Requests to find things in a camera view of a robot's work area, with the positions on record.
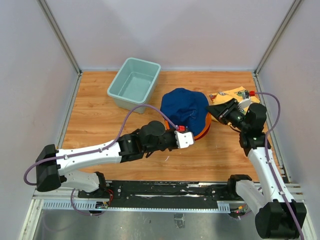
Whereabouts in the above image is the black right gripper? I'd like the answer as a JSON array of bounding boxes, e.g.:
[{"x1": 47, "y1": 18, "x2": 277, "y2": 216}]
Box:
[{"x1": 205, "y1": 98, "x2": 249, "y2": 132}]

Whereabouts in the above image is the red bucket hat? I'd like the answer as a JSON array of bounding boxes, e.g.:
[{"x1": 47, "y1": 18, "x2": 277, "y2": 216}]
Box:
[{"x1": 194, "y1": 124, "x2": 211, "y2": 141}]

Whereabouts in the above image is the blue bucket hat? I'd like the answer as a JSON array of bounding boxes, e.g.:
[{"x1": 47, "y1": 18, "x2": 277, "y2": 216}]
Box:
[{"x1": 160, "y1": 88, "x2": 211, "y2": 140}]

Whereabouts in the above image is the orange bucket hat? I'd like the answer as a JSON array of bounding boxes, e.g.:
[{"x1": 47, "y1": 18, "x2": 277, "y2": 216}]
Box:
[{"x1": 164, "y1": 109, "x2": 211, "y2": 141}]

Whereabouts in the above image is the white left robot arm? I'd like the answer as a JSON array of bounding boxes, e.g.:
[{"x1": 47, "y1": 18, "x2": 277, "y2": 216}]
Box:
[{"x1": 35, "y1": 120, "x2": 179, "y2": 198}]

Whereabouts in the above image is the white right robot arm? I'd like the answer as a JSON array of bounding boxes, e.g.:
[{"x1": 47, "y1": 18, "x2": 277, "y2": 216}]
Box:
[{"x1": 206, "y1": 98, "x2": 307, "y2": 240}]

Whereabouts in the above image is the yellow cartoon print cloth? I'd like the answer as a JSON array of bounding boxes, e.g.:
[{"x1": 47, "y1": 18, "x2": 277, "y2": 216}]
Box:
[{"x1": 208, "y1": 86, "x2": 261, "y2": 120}]

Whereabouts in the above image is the light teal plastic bin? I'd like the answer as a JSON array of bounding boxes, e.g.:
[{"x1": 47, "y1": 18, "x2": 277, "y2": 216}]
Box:
[{"x1": 107, "y1": 57, "x2": 161, "y2": 111}]

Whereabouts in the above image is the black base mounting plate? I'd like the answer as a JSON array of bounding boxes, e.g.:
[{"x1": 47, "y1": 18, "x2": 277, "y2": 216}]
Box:
[{"x1": 77, "y1": 180, "x2": 243, "y2": 207}]

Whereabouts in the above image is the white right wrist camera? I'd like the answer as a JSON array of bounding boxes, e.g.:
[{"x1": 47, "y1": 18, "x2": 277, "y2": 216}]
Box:
[{"x1": 237, "y1": 90, "x2": 253, "y2": 112}]

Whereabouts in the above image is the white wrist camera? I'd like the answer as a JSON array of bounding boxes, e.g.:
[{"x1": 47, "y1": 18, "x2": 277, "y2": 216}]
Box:
[
  {"x1": 237, "y1": 90, "x2": 253, "y2": 112},
  {"x1": 174, "y1": 125, "x2": 195, "y2": 149}
]

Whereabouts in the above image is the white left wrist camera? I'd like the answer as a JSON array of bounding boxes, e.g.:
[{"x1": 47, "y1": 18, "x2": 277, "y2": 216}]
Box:
[{"x1": 174, "y1": 125, "x2": 195, "y2": 149}]

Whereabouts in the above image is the grey slotted cable duct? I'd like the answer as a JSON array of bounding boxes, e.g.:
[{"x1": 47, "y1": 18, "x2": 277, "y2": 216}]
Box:
[{"x1": 42, "y1": 199, "x2": 231, "y2": 214}]

